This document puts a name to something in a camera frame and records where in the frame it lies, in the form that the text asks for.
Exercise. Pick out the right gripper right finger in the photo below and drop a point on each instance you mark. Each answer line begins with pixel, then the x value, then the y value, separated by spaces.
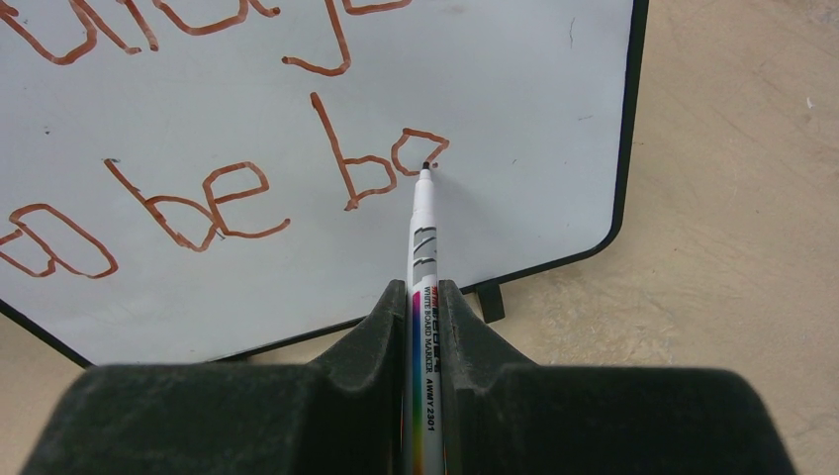
pixel 505 414

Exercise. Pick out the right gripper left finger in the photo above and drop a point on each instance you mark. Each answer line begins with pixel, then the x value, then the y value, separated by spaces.
pixel 337 414

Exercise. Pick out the white whiteboard marker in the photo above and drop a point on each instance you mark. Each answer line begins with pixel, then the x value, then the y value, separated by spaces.
pixel 423 441

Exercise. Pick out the black framed whiteboard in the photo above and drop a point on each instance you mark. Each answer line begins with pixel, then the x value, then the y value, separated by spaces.
pixel 184 181

